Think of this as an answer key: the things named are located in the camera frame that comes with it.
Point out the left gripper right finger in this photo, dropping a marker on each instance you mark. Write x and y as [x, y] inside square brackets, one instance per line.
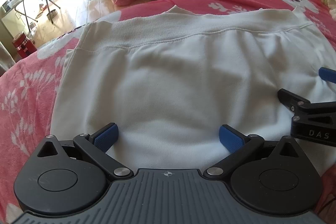
[241, 148]

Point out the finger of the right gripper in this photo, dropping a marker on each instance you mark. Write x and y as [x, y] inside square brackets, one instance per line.
[291, 101]
[327, 74]

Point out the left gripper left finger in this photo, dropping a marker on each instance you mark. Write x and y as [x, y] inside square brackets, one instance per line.
[93, 148]

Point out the white sweatshirt orange bear outline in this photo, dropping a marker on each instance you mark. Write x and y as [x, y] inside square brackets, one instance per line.
[171, 80]

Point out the folding table by window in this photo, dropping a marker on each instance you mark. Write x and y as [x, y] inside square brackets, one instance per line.
[22, 13]

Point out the cream fluffy blanket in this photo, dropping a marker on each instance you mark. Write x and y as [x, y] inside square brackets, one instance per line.
[331, 4]

